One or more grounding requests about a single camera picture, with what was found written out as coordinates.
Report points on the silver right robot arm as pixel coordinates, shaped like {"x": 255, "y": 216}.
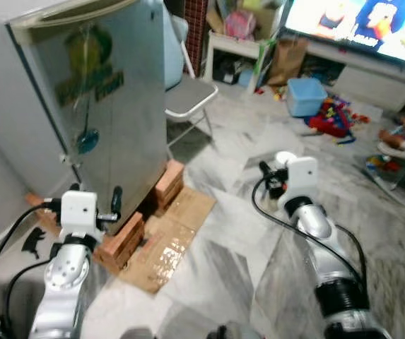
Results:
{"x": 329, "y": 247}

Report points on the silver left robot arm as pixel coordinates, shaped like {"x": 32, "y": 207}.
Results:
{"x": 66, "y": 275}

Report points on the blue round fridge magnet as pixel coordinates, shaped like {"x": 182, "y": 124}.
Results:
{"x": 87, "y": 141}

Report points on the small silver fridge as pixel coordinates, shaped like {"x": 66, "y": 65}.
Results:
{"x": 117, "y": 99}

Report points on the brown cardboard sheet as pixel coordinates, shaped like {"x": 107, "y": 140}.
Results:
{"x": 170, "y": 240}

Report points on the black animal sticker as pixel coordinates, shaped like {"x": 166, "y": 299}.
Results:
{"x": 34, "y": 244}

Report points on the red toy set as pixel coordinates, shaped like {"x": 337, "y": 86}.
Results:
{"x": 329, "y": 120}

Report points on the blue plastic box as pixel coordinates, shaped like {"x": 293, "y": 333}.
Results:
{"x": 307, "y": 97}

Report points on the brown paper bag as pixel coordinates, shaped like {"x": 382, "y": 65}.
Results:
{"x": 287, "y": 62}

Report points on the grey robot left leg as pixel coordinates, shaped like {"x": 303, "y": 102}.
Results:
{"x": 137, "y": 333}

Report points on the grey robot leg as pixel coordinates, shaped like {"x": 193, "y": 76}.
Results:
{"x": 137, "y": 333}
{"x": 237, "y": 332}

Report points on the grey folding chair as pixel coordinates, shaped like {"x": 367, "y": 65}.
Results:
{"x": 189, "y": 95}

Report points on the white television stand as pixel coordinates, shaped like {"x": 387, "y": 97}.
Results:
{"x": 372, "y": 78}

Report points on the white side table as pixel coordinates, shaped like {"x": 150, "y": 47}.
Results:
{"x": 234, "y": 46}

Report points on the grey robot right leg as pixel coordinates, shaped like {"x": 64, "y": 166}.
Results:
{"x": 237, "y": 332}

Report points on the light blue cushion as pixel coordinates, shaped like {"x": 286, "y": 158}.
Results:
{"x": 174, "y": 49}

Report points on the pink bag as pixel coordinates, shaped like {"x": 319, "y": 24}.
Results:
{"x": 239, "y": 25}

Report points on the flat screen television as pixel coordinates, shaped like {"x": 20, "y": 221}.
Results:
{"x": 365, "y": 25}

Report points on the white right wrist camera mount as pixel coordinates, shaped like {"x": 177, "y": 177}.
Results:
{"x": 300, "y": 176}

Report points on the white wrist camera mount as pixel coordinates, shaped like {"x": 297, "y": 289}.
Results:
{"x": 300, "y": 176}
{"x": 78, "y": 212}

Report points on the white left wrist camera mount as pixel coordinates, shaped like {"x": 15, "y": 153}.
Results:
{"x": 78, "y": 212}

